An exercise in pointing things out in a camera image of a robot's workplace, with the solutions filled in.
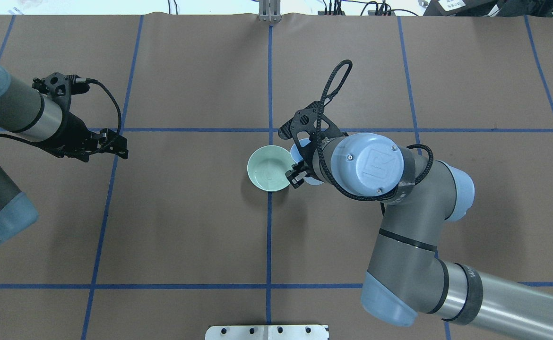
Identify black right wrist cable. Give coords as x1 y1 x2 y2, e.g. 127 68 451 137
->
305 59 434 202

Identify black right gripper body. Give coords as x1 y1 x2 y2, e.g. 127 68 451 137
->
295 138 334 182

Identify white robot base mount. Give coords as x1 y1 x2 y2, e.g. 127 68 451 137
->
205 324 330 340

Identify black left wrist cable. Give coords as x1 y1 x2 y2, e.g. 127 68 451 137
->
0 78 122 142

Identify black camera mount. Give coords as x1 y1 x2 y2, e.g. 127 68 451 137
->
278 101 347 141
32 72 89 98

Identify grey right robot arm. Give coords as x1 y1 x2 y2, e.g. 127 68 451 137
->
278 131 553 340

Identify mint green bowl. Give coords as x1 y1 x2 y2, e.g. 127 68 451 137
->
247 145 294 192

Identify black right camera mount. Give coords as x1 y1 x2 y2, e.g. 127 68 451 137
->
278 101 347 141

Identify light blue plastic cup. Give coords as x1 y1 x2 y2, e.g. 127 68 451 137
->
290 138 324 186

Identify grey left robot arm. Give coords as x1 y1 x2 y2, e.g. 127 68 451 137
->
0 65 129 245

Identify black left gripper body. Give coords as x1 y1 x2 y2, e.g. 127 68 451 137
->
45 111 123 163

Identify aluminium profile post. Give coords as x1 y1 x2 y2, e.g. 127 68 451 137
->
257 0 282 24

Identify background cables and devices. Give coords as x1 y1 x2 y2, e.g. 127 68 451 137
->
317 0 553 17

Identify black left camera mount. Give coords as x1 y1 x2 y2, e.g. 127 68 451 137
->
32 72 89 98

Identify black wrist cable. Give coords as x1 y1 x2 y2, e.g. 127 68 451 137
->
0 78 122 142
305 59 434 202

